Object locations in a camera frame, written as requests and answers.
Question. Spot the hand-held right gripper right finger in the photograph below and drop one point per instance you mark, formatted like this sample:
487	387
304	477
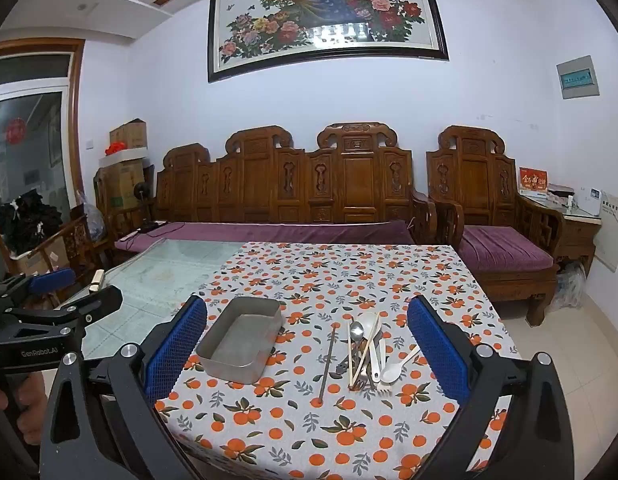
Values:
434	345

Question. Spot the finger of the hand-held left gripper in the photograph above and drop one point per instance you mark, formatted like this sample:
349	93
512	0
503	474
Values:
51	280
96	302

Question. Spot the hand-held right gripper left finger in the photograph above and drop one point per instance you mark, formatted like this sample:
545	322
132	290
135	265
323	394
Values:
176	347

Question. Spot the rectangular metal tray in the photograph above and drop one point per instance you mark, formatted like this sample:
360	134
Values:
239	342

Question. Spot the white plastic fork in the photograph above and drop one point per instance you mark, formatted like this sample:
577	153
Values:
384	390

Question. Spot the cream plastic spoon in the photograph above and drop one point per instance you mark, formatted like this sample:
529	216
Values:
369	321

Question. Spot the dark metal chopstick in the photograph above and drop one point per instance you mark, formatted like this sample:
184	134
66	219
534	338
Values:
329	360

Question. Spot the person's left hand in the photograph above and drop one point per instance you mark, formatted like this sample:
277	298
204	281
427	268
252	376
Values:
33	400

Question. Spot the small cream and black object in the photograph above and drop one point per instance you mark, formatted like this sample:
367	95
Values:
96	280

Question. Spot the wooden side chair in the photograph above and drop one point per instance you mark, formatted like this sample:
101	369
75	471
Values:
71	245

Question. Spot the pile of black clothes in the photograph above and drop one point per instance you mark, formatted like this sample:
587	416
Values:
31	222

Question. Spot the clear plastic bag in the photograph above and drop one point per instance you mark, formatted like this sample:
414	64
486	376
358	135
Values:
93	220

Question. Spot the large cardboard box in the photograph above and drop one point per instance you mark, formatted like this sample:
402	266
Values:
120	182

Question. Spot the black fan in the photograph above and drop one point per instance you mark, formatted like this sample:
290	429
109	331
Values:
140	191

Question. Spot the square purple armchair cushion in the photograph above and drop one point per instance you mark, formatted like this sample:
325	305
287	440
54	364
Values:
504	247

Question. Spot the orange fruit print tablecloth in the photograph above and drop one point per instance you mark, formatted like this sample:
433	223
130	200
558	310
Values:
339	425

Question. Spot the long purple sofa cushion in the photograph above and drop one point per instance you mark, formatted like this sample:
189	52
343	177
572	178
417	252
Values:
269	234

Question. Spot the red orange cloth item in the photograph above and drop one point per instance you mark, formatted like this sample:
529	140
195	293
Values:
116	148

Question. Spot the crumpled translucent plastic bag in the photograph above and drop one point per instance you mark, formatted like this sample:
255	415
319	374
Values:
570	285

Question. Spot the red round window decoration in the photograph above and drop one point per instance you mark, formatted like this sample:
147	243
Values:
15	131

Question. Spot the small cardboard box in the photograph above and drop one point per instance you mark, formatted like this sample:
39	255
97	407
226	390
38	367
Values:
129	135

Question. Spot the carved wooden armchair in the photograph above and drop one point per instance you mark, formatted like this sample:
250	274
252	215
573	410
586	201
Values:
476	180

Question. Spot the wooden side table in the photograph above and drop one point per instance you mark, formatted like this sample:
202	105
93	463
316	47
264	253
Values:
579	235

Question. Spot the red gift box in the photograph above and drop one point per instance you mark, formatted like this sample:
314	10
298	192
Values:
533	181

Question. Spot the carved wooden sofa bench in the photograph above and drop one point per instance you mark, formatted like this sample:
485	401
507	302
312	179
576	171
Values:
299	180

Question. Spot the white box device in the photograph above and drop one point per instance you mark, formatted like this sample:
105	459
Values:
590	202

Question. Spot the framed peacock flower painting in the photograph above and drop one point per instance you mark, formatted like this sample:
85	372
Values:
329	15

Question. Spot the wooden door frame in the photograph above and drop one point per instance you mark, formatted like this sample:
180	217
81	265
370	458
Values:
75	110

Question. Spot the white wall distribution box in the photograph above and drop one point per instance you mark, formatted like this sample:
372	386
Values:
613	232

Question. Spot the grey wall electrical panel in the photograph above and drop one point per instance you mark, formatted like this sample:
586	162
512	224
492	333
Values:
578	77

